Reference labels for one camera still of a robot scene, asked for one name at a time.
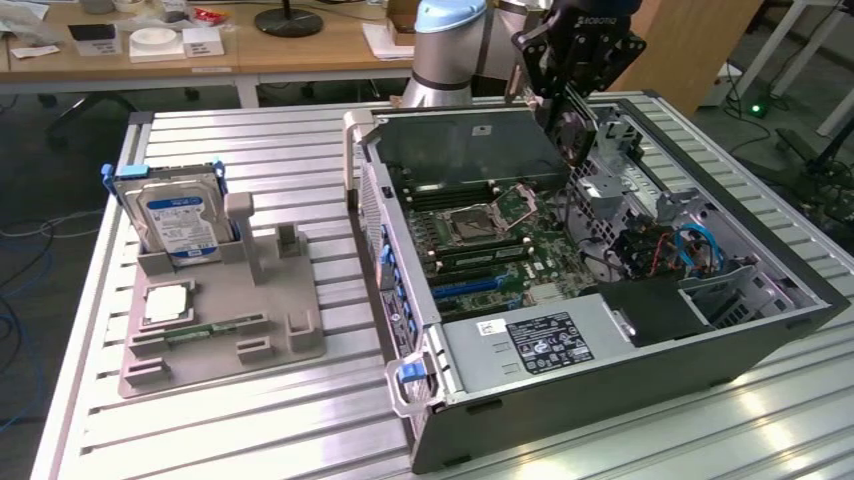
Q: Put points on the grey disk bay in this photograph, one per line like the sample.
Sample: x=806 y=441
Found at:
x=734 y=300

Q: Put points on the clear plastic bag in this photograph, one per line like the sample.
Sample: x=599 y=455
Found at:
x=26 y=22

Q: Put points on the green motherboard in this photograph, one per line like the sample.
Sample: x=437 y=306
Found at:
x=533 y=250

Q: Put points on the silver CPU chip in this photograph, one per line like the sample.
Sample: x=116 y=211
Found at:
x=167 y=305

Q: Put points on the cardboard box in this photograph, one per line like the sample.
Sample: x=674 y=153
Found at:
x=400 y=15

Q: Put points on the white box with black lid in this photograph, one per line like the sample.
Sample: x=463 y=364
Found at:
x=94 y=40

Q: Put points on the graphics card with fan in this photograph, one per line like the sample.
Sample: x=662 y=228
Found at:
x=573 y=140

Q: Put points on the silver power supply unit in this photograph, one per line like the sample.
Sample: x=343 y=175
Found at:
x=480 y=360

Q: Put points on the grey parts rack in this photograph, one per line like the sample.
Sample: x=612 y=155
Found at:
x=267 y=305

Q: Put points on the white desk frame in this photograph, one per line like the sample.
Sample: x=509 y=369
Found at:
x=768 y=50

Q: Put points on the blue slot retention clip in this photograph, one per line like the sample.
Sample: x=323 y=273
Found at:
x=395 y=280
x=412 y=331
x=384 y=245
x=403 y=303

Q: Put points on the white electrical box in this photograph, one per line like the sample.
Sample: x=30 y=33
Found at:
x=723 y=90

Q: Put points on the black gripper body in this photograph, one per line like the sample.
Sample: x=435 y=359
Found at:
x=590 y=35

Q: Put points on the metal drive cage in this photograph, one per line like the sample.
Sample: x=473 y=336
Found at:
x=603 y=200

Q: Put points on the blue case latch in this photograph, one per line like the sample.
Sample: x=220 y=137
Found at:
x=408 y=373

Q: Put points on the green loose RAM stick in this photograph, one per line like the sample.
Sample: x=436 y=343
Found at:
x=200 y=332

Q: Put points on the wooden cabinet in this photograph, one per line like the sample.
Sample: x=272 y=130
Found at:
x=694 y=50

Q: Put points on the white labelled box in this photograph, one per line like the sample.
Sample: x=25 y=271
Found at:
x=201 y=42

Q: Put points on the white paper stack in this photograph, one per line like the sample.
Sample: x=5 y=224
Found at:
x=387 y=45

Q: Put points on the open socket cover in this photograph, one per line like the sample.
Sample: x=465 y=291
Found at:
x=516 y=207

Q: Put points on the wooden desk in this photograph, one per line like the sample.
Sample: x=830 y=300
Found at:
x=320 y=50
x=66 y=67

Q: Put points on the installed RAM stick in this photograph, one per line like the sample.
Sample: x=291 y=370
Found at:
x=483 y=256

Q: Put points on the blue expansion slot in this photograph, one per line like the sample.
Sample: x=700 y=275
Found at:
x=467 y=289

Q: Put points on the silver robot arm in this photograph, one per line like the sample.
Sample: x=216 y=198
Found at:
x=447 y=65

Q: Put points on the white paper note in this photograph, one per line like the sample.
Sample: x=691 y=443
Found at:
x=33 y=51

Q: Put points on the grey cup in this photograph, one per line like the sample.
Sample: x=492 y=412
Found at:
x=97 y=6

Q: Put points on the black floor stand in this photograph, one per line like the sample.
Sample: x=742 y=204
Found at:
x=794 y=142

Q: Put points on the red packet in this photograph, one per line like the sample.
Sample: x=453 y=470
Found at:
x=209 y=16

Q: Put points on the open black PC case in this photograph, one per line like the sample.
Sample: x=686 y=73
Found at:
x=600 y=400

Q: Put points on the hard disk with blue carrier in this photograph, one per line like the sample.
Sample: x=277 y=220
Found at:
x=176 y=220

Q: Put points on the black round lamp base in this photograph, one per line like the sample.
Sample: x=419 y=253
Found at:
x=288 y=22

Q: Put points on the white round dish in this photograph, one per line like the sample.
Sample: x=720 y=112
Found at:
x=155 y=42

